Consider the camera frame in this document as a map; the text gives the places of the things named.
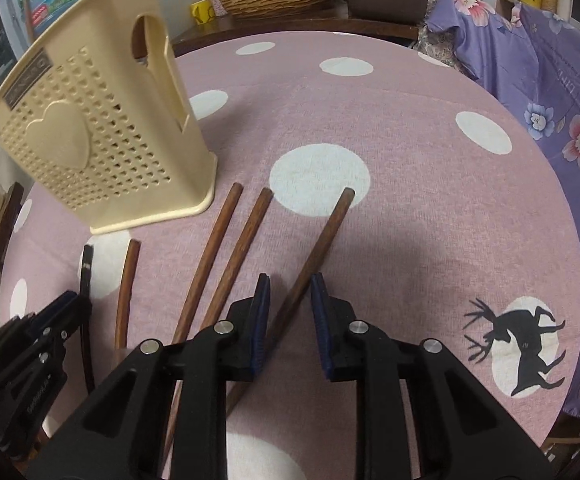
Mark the thin brown chopstick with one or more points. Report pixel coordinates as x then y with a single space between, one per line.
127 290

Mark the dark wooden chair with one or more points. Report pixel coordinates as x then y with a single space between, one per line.
2 235

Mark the pink polka dot tablecloth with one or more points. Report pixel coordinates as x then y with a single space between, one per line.
395 185

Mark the black chopstick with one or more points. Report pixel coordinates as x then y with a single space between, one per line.
86 280

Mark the yellow cup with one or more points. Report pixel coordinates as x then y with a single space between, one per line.
200 10

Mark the dark wooden counter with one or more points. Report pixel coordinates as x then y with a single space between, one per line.
295 25

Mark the purple floral cloth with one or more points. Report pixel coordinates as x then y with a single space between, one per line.
545 50

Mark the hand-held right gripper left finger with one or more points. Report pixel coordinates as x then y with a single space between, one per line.
262 320

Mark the brown wooden chopstick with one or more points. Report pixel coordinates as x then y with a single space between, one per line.
209 260
242 255
320 250

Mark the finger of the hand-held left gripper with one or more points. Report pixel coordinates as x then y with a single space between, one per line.
39 355
57 305

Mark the cream plastic utensil holder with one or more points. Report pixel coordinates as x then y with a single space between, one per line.
94 135

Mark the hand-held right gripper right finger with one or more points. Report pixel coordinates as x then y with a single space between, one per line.
320 320

